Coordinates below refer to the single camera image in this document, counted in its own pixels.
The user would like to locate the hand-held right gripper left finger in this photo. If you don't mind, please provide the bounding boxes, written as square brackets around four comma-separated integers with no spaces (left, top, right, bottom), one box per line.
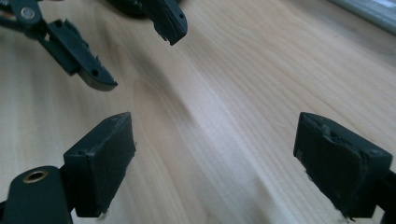
[64,111,137,218]

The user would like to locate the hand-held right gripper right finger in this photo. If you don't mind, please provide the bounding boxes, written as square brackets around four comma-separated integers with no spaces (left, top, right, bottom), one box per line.
[292,111,394,218]

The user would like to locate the metal shoe rack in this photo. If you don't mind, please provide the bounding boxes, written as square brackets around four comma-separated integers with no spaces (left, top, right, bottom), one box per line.
[326,0,396,35]

